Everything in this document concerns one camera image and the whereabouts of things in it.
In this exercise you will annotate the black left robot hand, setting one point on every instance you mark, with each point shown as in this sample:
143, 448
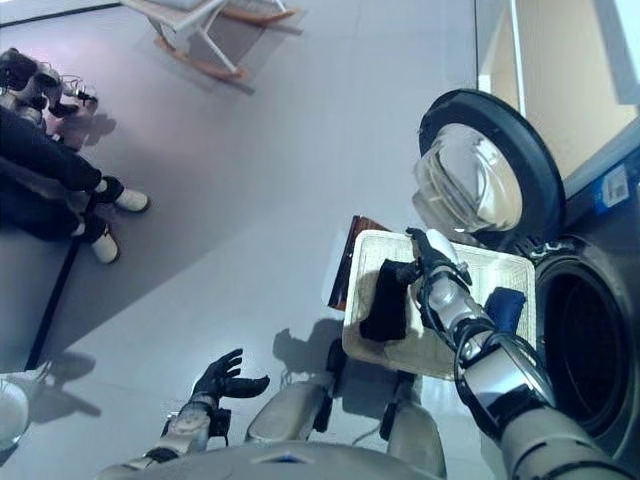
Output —
225, 385

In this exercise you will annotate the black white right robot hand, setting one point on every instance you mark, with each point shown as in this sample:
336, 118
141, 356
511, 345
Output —
440, 255

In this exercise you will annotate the large dark cloth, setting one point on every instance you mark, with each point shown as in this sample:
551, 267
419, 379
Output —
387, 305

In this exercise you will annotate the blue cloth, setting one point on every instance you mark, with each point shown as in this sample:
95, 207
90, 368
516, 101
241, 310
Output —
505, 307

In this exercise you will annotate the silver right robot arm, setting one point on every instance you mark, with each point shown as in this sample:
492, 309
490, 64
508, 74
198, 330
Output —
500, 380

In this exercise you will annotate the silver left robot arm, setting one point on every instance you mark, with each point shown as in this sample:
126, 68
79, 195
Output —
190, 425

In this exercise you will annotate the grey front-load washing machine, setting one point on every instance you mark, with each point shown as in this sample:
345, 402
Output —
615, 240

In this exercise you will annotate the silver left robot leg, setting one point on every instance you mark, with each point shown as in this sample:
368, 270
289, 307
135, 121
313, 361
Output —
280, 415

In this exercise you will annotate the silver robot leg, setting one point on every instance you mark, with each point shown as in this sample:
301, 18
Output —
415, 440
280, 415

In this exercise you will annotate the brown stool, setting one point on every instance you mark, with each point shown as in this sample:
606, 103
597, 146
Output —
345, 270

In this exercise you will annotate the silver robot torso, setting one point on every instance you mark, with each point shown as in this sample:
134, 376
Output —
280, 465

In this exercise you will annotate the white wicker basket tray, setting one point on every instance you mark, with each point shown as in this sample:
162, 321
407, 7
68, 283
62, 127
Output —
415, 350

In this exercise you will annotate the round glass washer door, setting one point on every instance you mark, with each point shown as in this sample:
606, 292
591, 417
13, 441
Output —
480, 165

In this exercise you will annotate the silver right robot leg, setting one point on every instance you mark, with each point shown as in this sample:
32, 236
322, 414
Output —
415, 440

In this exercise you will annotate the black floor strip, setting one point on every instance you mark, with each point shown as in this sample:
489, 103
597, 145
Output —
55, 300

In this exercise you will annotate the white rounded device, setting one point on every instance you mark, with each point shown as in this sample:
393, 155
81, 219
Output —
10, 410

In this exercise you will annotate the seated person dark trousers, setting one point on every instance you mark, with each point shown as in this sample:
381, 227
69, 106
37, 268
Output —
35, 170

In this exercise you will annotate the grey robot on floor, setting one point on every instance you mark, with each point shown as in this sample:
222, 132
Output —
40, 80

